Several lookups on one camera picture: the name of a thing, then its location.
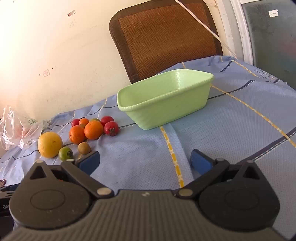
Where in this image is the red tomato with stem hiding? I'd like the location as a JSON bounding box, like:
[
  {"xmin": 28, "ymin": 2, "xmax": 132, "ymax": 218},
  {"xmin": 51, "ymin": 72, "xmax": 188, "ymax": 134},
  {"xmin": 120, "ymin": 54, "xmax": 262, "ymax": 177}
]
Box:
[{"xmin": 104, "ymin": 121, "xmax": 119, "ymax": 137}]

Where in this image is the white framed glass window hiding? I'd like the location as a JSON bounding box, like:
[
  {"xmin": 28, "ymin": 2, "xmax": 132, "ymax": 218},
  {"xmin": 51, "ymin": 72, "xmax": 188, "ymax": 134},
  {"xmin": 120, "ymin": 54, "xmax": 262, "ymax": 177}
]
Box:
[{"xmin": 222, "ymin": 0, "xmax": 296, "ymax": 90}]

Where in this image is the light green plastic basket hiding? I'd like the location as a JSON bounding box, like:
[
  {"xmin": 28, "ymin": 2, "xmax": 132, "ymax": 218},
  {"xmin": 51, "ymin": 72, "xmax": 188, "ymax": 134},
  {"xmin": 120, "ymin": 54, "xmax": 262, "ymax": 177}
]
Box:
[{"xmin": 117, "ymin": 69, "xmax": 214, "ymax": 130}]

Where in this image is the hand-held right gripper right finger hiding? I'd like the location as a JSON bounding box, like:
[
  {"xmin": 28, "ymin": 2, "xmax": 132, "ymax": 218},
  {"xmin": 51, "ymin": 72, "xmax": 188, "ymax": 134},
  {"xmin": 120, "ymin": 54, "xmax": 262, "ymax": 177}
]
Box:
[{"xmin": 175, "ymin": 149, "xmax": 266, "ymax": 198}]

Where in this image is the brown woven chair mat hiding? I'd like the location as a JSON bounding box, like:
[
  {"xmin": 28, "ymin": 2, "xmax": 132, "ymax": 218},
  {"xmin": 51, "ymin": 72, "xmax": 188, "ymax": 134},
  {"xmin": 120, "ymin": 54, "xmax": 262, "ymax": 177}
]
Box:
[{"xmin": 109, "ymin": 0, "xmax": 223, "ymax": 84}]

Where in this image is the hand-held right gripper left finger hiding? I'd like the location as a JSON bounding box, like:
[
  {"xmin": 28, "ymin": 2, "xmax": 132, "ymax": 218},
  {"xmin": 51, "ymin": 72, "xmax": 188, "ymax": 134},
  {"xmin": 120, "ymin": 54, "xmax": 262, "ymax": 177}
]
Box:
[{"xmin": 23, "ymin": 150, "xmax": 114, "ymax": 198}]

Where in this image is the light blue striped tablecloth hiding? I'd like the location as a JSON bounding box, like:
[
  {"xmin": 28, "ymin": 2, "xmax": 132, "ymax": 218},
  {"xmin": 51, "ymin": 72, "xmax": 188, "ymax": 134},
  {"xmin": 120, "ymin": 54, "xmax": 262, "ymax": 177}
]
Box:
[{"xmin": 0, "ymin": 55, "xmax": 296, "ymax": 241}]

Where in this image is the brown kiwi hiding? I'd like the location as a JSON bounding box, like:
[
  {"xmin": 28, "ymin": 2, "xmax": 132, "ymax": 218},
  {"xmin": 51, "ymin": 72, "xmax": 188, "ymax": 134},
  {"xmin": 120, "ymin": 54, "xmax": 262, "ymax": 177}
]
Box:
[{"xmin": 78, "ymin": 142, "xmax": 91, "ymax": 155}]

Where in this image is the clear plastic bag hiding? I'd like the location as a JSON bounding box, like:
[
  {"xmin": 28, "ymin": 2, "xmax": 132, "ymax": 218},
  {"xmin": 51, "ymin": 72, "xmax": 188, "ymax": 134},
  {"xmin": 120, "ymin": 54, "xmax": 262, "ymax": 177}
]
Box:
[{"xmin": 0, "ymin": 105, "xmax": 50, "ymax": 151}]

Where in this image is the white cable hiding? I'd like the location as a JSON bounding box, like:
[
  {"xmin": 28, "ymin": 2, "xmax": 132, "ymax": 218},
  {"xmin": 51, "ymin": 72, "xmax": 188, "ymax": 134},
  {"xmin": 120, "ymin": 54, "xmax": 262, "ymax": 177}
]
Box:
[{"xmin": 174, "ymin": 0, "xmax": 237, "ymax": 60}]

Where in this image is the large yellow citrus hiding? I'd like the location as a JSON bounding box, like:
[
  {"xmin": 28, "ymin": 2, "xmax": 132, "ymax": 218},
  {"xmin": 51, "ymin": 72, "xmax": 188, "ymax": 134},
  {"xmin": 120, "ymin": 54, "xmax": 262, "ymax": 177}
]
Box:
[{"xmin": 38, "ymin": 132, "xmax": 63, "ymax": 159}]

